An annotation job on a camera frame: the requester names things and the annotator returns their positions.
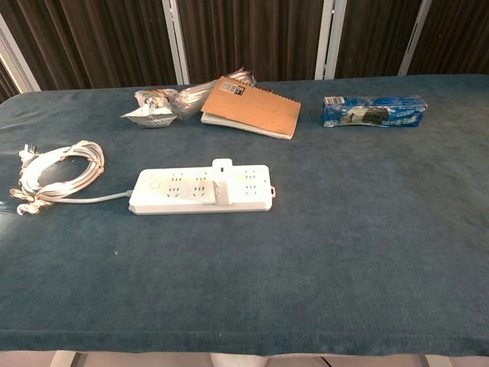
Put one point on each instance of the white multi-outlet power strip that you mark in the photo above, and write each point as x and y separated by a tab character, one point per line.
179	199

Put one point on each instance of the brown spiral notebook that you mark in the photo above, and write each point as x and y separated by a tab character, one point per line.
252	111

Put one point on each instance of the blue table cloth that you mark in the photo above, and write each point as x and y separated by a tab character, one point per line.
267	267

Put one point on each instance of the clear pack of straws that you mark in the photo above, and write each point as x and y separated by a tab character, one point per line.
191	99

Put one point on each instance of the small crinkled snack packet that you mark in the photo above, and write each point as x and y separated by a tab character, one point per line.
246	75

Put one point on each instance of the silver foil snack bag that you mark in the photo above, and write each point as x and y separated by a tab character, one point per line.
153	114

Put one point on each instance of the blue cookie package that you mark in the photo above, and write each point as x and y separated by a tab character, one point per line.
374	111

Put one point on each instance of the grey metal partition post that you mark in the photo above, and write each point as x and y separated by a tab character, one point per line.
415	36
329	38
176	42
19	61

